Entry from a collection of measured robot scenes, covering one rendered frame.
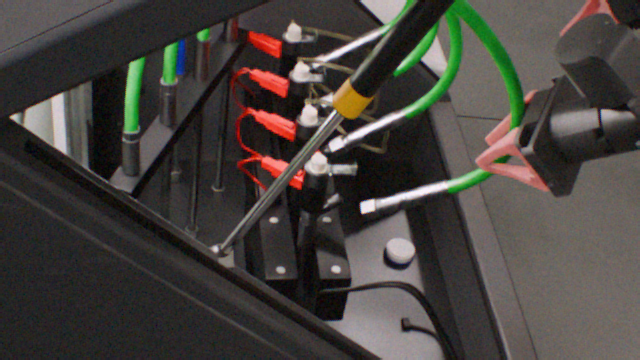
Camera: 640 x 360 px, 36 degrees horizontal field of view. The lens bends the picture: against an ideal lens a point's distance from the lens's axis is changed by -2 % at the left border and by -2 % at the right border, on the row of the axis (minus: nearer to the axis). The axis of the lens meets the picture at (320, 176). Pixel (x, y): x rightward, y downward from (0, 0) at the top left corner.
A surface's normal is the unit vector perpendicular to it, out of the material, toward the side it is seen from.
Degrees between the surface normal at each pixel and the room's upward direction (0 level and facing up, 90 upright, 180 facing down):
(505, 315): 0
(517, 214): 0
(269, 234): 0
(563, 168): 45
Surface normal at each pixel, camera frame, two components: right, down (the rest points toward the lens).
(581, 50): -0.65, -0.62
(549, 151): 0.65, -0.17
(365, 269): 0.12, -0.72
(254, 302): 0.76, -0.53
